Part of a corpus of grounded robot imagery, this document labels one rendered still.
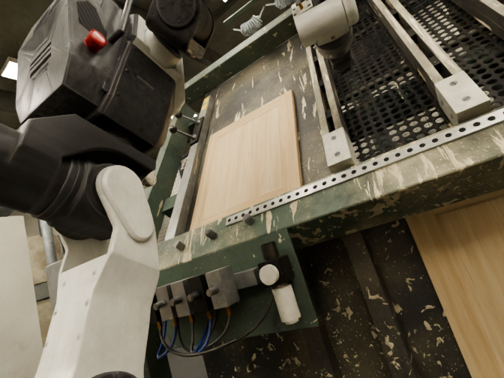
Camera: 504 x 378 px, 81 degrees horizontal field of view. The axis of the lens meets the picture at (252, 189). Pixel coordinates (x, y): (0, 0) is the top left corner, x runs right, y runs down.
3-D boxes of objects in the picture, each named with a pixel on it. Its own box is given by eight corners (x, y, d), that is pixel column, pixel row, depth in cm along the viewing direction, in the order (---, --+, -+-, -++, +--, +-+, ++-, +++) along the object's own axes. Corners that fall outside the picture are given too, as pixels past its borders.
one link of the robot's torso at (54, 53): (57, 35, 40) (105, -67, 59) (-38, 141, 55) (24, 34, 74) (205, 145, 62) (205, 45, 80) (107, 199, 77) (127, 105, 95)
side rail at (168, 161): (140, 270, 122) (118, 259, 115) (189, 116, 195) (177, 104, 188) (149, 266, 119) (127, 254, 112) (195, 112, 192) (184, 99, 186)
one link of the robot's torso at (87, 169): (71, 204, 44) (88, 143, 50) (28, 230, 50) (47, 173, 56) (144, 229, 53) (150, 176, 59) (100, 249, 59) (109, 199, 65)
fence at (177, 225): (172, 247, 107) (163, 242, 104) (208, 103, 170) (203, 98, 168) (181, 244, 105) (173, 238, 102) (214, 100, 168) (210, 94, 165)
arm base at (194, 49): (217, 14, 57) (175, -36, 55) (172, 62, 60) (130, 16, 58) (228, 32, 71) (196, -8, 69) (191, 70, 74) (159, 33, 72)
